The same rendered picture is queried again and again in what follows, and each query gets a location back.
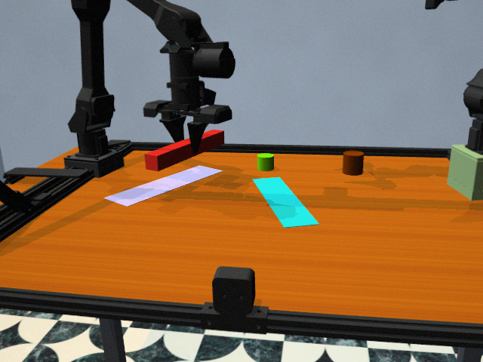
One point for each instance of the teal rectangle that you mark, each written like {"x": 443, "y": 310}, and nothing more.
{"x": 286, "y": 206}

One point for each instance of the red bar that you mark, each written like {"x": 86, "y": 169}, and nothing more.
{"x": 175, "y": 153}

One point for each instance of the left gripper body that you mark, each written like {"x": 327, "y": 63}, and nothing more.
{"x": 185, "y": 95}

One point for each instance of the green cylinder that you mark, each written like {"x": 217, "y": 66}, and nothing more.
{"x": 265, "y": 162}

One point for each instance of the brown cylinder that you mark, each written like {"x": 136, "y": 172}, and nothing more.
{"x": 353, "y": 163}

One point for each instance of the lavender flat rectangle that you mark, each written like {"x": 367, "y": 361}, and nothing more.
{"x": 163, "y": 185}

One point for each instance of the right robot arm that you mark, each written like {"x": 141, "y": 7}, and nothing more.
{"x": 473, "y": 100}

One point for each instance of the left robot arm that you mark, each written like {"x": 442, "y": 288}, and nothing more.
{"x": 94, "y": 105}

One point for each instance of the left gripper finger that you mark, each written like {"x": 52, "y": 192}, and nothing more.
{"x": 195, "y": 134}
{"x": 175, "y": 127}

